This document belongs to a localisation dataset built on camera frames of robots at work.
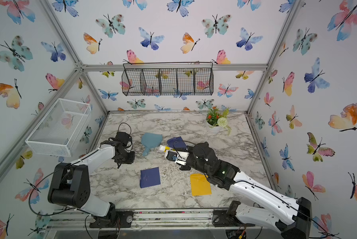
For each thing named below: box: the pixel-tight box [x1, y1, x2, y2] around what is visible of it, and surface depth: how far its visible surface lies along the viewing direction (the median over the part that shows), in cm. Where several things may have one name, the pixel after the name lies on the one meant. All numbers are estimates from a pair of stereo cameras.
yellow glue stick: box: [158, 144, 171, 153], surface depth 64 cm
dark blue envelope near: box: [139, 166, 161, 189], surface depth 89 cm
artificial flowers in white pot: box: [206, 105, 232, 136], surface depth 100 cm
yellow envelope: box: [189, 173, 212, 197], surface depth 86 cm
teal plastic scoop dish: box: [141, 132, 163, 157], surface depth 109 cm
